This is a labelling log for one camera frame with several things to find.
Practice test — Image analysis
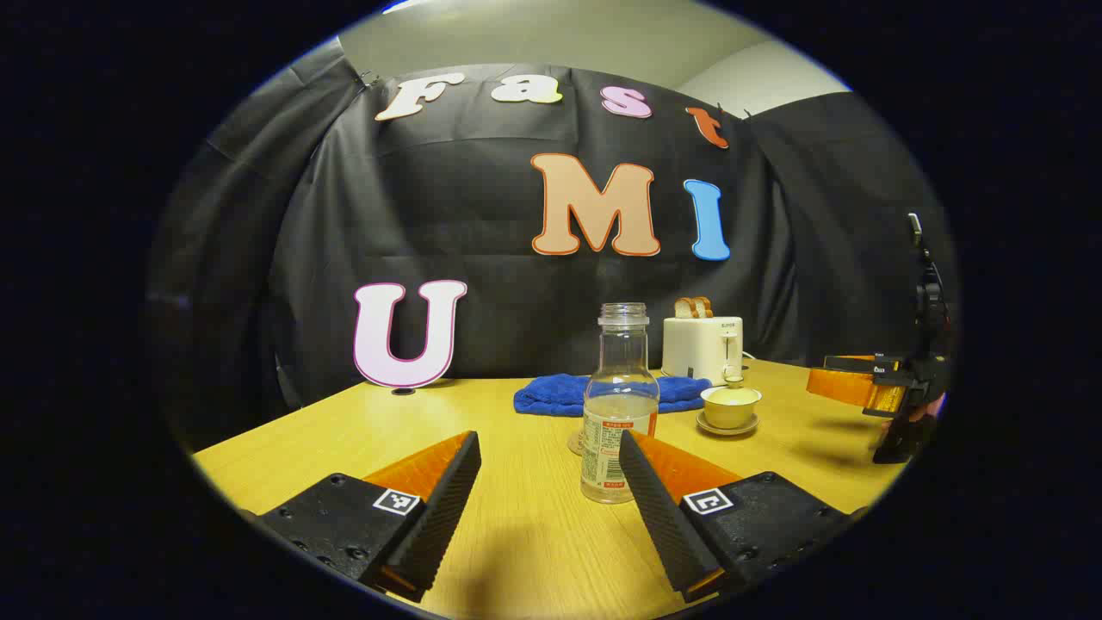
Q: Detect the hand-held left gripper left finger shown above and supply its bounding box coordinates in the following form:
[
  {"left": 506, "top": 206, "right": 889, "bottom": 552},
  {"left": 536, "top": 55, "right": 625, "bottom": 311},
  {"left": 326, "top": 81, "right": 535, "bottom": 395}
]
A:
[{"left": 256, "top": 431, "right": 483, "bottom": 604}]

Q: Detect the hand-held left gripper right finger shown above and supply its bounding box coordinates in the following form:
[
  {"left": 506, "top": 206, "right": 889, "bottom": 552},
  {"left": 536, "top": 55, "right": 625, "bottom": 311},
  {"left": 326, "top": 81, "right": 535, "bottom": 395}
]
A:
[{"left": 618, "top": 429, "right": 862, "bottom": 604}]

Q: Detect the cream teacup lid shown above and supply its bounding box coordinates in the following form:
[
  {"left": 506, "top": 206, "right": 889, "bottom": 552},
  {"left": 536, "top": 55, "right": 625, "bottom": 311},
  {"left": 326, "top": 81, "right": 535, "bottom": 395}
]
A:
[{"left": 706, "top": 374, "right": 758, "bottom": 407}]

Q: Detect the cream ceramic saucer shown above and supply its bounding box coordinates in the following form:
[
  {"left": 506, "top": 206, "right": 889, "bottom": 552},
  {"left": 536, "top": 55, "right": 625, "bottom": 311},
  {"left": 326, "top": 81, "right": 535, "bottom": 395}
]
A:
[{"left": 696, "top": 412, "right": 760, "bottom": 437}]

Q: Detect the white toaster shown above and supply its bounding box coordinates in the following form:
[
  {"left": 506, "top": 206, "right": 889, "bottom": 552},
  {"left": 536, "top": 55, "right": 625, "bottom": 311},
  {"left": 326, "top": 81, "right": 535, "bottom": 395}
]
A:
[{"left": 661, "top": 315, "right": 744, "bottom": 387}]

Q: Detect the black backdrop cloth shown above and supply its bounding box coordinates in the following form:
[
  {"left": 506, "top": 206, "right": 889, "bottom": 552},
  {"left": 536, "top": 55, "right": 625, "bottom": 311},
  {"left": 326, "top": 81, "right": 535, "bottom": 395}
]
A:
[{"left": 146, "top": 39, "right": 961, "bottom": 449}]

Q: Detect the cream ceramic teacup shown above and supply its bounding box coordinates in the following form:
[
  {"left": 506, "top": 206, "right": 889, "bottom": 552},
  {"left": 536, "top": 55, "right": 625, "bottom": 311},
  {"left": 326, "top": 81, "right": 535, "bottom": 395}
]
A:
[{"left": 701, "top": 385, "right": 763, "bottom": 430}]

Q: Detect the blue towel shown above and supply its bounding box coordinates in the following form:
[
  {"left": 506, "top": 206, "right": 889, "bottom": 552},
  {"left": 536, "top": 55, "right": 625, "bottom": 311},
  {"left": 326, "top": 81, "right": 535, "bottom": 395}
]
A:
[{"left": 514, "top": 373, "right": 714, "bottom": 418}]

